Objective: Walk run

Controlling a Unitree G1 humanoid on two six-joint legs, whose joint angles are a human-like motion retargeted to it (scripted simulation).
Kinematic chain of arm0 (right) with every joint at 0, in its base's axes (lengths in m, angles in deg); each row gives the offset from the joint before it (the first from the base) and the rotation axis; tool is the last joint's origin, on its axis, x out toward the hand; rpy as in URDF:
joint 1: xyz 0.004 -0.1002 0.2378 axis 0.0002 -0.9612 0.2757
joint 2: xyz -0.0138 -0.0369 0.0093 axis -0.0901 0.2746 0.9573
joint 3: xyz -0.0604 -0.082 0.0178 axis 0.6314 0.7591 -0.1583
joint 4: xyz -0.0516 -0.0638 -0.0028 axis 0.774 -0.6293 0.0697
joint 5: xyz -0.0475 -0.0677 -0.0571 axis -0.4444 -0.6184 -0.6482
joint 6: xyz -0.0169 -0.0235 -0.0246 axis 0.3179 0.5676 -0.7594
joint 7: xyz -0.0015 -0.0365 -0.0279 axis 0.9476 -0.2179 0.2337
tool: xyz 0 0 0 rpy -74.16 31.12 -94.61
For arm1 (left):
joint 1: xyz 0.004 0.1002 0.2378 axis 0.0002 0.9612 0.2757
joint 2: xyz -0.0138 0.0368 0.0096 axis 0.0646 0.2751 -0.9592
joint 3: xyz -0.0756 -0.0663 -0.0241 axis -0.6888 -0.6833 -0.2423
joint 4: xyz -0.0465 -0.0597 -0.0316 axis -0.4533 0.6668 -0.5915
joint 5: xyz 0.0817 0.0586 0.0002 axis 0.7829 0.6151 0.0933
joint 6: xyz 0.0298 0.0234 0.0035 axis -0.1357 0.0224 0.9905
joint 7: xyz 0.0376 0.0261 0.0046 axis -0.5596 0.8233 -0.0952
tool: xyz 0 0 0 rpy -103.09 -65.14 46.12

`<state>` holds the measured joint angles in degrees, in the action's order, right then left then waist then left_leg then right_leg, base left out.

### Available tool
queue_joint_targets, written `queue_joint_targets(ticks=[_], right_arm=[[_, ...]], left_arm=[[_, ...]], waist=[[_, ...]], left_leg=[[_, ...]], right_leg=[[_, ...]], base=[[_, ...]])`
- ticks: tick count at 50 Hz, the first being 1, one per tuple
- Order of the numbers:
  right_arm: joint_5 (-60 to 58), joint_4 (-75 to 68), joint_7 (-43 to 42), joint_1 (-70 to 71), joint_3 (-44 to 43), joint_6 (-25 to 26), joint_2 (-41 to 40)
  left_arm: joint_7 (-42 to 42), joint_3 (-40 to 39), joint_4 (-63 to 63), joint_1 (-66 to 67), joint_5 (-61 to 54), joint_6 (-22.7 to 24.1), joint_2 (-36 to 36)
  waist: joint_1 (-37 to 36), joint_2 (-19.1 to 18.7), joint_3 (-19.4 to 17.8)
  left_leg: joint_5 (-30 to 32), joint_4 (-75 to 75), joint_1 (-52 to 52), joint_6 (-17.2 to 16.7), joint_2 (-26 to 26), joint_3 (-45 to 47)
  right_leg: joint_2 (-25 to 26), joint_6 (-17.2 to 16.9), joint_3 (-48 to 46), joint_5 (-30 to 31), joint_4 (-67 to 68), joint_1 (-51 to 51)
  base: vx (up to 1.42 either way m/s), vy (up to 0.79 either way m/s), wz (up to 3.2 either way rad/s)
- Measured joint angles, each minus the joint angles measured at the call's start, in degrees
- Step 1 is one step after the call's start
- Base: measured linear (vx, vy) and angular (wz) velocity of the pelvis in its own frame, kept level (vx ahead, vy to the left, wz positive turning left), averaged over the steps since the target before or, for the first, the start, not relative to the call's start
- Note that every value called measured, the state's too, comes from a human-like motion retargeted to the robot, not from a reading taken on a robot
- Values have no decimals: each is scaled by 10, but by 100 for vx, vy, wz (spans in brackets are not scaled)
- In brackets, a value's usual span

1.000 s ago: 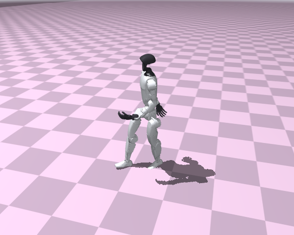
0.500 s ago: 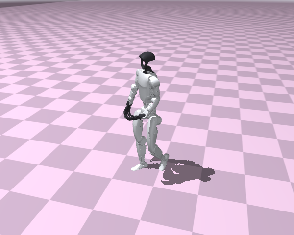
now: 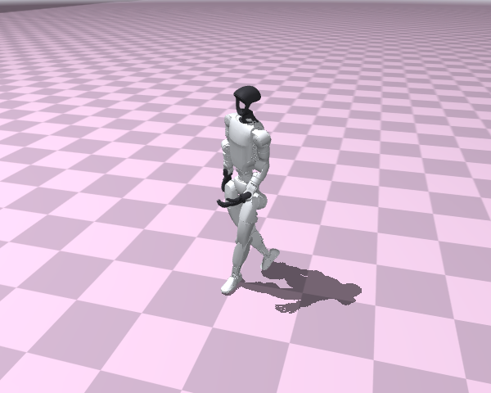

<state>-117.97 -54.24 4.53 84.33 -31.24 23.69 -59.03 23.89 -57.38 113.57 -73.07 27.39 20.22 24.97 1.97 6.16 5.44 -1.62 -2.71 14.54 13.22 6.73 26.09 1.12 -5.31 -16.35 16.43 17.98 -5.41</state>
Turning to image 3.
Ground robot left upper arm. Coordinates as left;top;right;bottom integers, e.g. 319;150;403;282
252;128;271;173

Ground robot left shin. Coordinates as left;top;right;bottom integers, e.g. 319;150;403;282
231;237;253;279

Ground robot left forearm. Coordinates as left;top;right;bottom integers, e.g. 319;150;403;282
244;164;269;201

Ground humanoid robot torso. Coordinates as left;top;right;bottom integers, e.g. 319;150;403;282
229;114;264;195

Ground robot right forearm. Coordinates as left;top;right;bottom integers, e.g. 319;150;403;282
223;151;233;175

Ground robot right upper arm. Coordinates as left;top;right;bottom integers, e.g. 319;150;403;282
221;113;238;153

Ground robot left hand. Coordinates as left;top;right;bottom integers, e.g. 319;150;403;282
217;192;251;208

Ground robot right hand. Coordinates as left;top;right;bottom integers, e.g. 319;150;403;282
221;169;232;192

